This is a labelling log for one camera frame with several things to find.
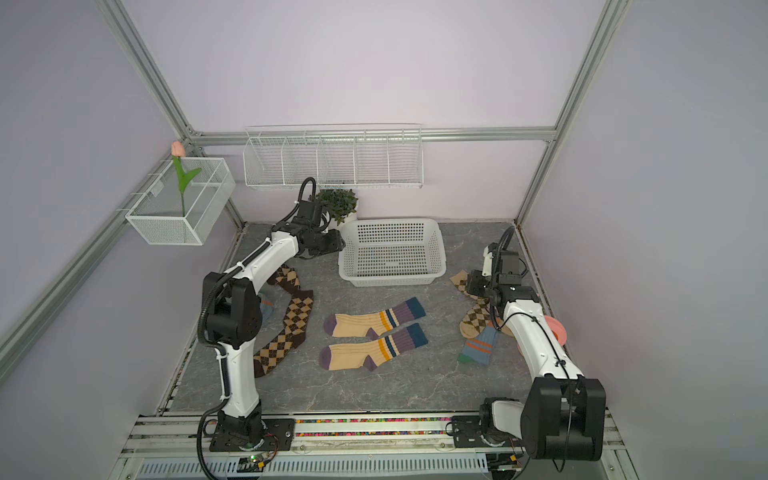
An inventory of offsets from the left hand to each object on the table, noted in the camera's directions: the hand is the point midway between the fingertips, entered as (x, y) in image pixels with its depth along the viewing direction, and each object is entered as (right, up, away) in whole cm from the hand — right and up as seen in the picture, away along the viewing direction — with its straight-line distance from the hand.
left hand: (341, 244), depth 96 cm
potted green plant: (-2, +15, +8) cm, 17 cm away
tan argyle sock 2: (+44, -23, -3) cm, 49 cm away
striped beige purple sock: (+10, -25, -4) cm, 27 cm away
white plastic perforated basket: (+16, -3, +16) cm, 22 cm away
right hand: (+41, -10, -9) cm, 43 cm away
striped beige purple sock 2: (+11, -32, -9) cm, 35 cm away
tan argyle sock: (+41, -12, +8) cm, 43 cm away
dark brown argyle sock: (-14, -22, -1) cm, 26 cm away
